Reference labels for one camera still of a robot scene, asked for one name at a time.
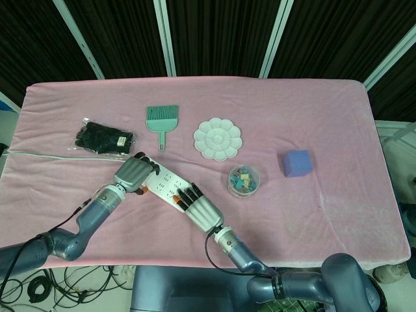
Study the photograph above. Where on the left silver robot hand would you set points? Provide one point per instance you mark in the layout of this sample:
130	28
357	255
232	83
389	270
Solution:
131	172

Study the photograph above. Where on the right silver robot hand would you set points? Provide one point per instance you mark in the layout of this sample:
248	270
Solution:
203	213

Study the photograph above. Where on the white power strip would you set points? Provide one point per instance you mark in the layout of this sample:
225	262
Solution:
165	182

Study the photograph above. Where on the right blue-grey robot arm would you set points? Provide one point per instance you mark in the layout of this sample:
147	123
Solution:
247	260

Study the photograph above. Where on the teal hand brush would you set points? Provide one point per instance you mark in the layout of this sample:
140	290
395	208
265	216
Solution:
161	125

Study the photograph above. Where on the black gloves in plastic bag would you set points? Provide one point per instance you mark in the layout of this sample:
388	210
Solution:
104	138

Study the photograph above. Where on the clear jar of clips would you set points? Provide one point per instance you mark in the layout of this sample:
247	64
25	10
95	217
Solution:
243	182

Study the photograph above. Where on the white flower paint palette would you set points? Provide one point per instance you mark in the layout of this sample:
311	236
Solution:
217	139

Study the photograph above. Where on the blue-grey robot torso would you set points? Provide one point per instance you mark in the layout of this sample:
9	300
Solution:
188	289

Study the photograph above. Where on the pink table cloth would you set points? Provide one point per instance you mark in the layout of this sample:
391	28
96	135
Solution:
292	221

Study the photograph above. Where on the purple foam cube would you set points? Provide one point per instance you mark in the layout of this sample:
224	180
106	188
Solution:
297	164

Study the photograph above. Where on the green checked cloth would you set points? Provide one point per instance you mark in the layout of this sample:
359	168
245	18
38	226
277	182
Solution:
292	306

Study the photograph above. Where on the black pleated curtain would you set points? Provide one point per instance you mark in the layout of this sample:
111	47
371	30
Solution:
221	32

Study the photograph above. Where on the white frame post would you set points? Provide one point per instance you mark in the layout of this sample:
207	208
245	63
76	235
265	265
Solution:
165	35
390	58
81	42
276	35

